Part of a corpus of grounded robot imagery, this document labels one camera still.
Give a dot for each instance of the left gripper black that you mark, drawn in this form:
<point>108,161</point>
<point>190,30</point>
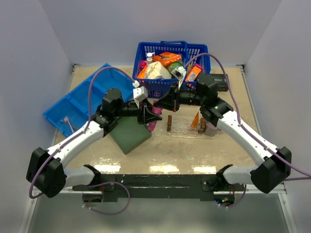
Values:
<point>143,115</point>

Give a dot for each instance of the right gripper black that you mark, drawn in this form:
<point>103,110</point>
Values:
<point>172,100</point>

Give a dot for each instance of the pink toothpaste tube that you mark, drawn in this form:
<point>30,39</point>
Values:
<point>156,110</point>

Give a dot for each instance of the clear glass tray wooden handles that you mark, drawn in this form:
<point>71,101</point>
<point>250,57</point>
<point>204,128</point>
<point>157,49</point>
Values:
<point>180,128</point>

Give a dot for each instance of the orange toothpaste tube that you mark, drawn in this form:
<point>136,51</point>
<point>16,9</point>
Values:
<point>195,122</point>

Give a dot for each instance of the purple translucent cup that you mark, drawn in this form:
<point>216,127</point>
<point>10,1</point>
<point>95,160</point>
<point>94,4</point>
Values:
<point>210,129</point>

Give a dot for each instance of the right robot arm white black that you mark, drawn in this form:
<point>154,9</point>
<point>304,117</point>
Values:
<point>271,163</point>

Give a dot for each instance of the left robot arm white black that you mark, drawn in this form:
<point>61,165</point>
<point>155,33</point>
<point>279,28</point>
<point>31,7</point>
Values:
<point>47,170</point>

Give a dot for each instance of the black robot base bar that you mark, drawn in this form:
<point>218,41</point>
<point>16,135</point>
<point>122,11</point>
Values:
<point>160,186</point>

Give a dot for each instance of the green metal tray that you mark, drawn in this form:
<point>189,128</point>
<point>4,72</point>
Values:
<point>128,134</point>

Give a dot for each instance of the crumpled beige paper bag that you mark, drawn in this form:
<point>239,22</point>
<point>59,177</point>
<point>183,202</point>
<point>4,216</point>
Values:
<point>157,71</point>

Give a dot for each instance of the orange scrub sponge pack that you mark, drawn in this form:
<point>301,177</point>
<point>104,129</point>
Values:
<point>142,73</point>

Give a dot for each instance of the green soda bottle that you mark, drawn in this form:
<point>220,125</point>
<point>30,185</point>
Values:
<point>173,65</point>

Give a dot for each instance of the orange pink snack box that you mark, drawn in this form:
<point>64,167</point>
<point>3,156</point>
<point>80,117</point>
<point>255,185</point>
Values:
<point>193,72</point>

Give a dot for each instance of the orange cardboard box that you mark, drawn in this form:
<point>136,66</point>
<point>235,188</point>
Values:
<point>167,58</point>

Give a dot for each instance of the pink carton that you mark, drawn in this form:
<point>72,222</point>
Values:
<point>142,65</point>

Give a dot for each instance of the white pump bottle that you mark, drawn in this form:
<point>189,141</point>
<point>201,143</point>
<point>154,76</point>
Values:
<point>149,57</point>

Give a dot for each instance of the black box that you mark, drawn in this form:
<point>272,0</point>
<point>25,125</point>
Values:
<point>221,82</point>

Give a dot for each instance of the light blue compartment bin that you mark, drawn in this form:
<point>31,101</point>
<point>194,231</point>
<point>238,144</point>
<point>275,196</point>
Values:
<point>74,105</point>

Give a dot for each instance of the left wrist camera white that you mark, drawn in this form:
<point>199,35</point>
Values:
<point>139,94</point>

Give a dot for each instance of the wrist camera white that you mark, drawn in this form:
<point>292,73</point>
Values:
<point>139,94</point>
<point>179,73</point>

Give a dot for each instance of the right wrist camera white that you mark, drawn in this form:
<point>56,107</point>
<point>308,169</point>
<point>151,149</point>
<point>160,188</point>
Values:
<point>179,73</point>

